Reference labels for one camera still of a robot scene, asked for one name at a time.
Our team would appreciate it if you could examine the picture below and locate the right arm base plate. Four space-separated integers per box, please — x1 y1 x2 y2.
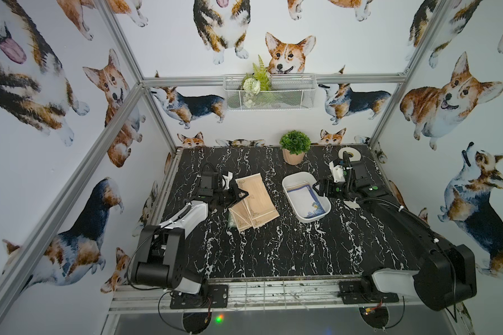
338 279 400 304

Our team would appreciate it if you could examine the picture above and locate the blue bordered floral paper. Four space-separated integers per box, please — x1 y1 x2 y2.
286 183 326 221

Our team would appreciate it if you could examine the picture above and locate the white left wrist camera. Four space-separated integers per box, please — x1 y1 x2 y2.
222 171 233 190

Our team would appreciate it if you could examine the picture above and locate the white storage box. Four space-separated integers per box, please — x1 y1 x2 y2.
282 172 331 224

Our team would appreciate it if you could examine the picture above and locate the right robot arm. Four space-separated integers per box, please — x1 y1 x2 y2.
313 148 477 311

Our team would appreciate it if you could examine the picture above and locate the white wire wall basket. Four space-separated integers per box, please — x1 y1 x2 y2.
223 74 318 111

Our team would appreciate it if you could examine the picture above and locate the potted green plant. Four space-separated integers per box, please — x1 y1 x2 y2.
279 130 312 166

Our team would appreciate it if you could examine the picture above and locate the white tape roll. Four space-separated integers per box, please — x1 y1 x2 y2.
338 147 361 162

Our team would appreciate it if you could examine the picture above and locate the tan stationery paper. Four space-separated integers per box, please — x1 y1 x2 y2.
236 173 279 229
229 202 252 232

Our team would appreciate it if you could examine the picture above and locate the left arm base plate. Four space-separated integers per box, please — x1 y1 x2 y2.
170 285 229 310

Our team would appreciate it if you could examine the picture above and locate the artificial fern and flower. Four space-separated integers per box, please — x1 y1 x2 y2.
239 56 272 108

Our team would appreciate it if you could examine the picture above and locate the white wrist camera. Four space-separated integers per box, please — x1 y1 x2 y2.
328 159 345 183
222 171 233 190

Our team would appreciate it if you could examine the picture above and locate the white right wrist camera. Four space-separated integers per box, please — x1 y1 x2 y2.
328 159 345 183

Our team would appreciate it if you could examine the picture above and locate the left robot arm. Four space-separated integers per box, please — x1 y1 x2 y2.
127 163 249 296

